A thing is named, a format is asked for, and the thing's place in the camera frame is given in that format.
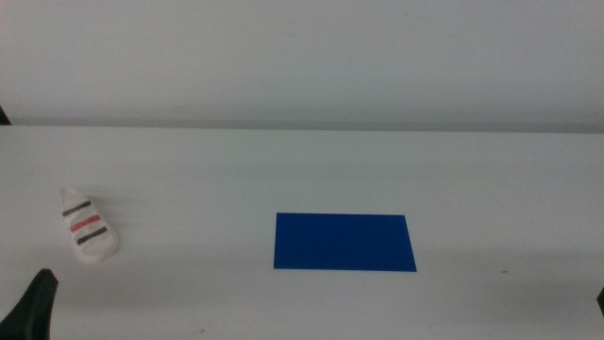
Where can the dark background object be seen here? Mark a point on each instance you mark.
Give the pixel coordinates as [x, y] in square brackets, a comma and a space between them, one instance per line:
[3, 119]

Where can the blue rectangular mat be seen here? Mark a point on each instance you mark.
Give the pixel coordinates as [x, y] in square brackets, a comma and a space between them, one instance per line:
[342, 242]

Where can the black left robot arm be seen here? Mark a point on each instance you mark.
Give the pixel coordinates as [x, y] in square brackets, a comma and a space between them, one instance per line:
[28, 311]

